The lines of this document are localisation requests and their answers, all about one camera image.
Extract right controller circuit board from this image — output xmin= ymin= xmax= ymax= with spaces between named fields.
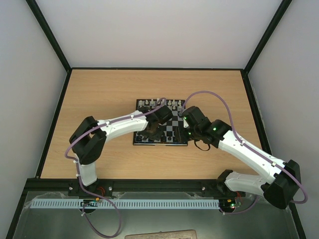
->
xmin=219 ymin=198 xmax=243 ymax=211

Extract black aluminium mounting rail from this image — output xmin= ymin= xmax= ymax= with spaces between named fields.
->
xmin=24 ymin=178 xmax=248 ymax=199

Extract controller circuit board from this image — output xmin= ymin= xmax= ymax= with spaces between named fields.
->
xmin=80 ymin=198 xmax=103 ymax=207
xmin=219 ymin=198 xmax=243 ymax=211

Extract black white chess board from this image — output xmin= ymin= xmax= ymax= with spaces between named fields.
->
xmin=133 ymin=99 xmax=188 ymax=146

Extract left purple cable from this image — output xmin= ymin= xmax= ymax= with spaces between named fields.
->
xmin=64 ymin=97 xmax=123 ymax=237

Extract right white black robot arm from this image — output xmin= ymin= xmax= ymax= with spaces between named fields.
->
xmin=174 ymin=119 xmax=301 ymax=209

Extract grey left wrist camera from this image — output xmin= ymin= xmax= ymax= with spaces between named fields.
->
xmin=154 ymin=106 xmax=173 ymax=124

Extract left controller circuit board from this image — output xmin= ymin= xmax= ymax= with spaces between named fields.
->
xmin=80 ymin=198 xmax=103 ymax=207

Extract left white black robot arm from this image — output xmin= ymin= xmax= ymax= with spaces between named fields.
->
xmin=67 ymin=106 xmax=172 ymax=186

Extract light blue slotted cable duct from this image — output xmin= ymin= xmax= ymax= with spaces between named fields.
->
xmin=30 ymin=199 xmax=220 ymax=210

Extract black cage frame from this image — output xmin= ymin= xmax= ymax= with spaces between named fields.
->
xmin=4 ymin=0 xmax=307 ymax=239

